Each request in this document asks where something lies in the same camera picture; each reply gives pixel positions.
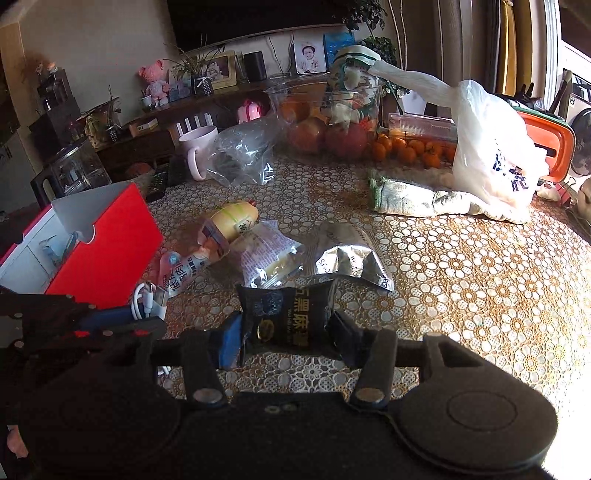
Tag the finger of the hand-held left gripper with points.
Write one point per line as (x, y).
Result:
(111, 317)
(120, 331)

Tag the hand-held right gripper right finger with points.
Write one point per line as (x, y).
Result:
(344, 337)

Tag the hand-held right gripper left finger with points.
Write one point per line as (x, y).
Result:
(229, 341)

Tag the red cardboard box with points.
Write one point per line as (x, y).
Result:
(111, 258)

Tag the black snack packet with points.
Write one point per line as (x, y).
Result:
(286, 318)

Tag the silver foil packet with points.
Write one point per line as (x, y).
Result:
(351, 258)

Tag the clear purple print cake packet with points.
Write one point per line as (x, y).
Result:
(270, 254)

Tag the yellow drink bottle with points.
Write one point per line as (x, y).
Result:
(233, 221)

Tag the lace-covered desktop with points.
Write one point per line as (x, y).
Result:
(461, 286)

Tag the glass electric kettle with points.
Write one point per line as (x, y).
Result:
(76, 170)

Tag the white green work gloves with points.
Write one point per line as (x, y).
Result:
(415, 198)

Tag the wooden television cabinet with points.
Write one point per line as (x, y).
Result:
(138, 147)

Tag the clear plastic bag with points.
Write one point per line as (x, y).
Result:
(244, 152)

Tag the pale pink mug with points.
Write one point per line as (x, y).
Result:
(201, 147)

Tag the small beige box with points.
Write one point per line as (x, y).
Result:
(144, 127)

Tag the pile of tangerines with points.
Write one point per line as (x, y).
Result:
(408, 152)

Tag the red apple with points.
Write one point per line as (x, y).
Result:
(307, 136)
(346, 141)

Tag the small potted green plant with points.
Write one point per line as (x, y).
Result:
(104, 120)

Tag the white router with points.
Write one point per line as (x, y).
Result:
(194, 125)

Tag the small white plant pot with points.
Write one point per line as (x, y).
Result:
(147, 102)

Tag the clear plastic tray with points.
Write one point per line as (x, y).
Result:
(422, 125)

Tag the pink toy bag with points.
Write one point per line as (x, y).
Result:
(249, 111)

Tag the clear plastic fruit bowl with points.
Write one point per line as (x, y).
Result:
(323, 106)

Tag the orange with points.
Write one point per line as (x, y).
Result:
(293, 108)

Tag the pink plush doll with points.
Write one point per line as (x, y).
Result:
(154, 83)

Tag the white plastic bag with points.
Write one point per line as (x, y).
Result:
(489, 147)

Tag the blue illustrated card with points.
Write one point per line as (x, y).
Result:
(180, 85)

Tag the potted plant with bow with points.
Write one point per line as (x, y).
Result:
(203, 86)

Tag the pink flowers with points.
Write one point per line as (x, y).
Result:
(46, 68)

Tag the green white patterned bag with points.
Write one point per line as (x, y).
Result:
(353, 64)

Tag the black speaker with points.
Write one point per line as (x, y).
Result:
(255, 67)

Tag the green melon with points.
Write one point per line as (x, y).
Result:
(585, 196)

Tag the white framed baby photo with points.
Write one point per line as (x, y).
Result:
(309, 57)

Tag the orange plastic basket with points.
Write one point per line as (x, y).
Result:
(551, 138)

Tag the blue picture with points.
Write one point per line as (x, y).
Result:
(337, 46)

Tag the washing machine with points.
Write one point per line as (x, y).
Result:
(579, 120)

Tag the tall potted tree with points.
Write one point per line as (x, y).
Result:
(364, 14)

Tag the black flat television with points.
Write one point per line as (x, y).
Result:
(254, 18)

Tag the yellow curtain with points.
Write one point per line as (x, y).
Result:
(508, 46)

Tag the pale green photo frame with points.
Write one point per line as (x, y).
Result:
(221, 69)

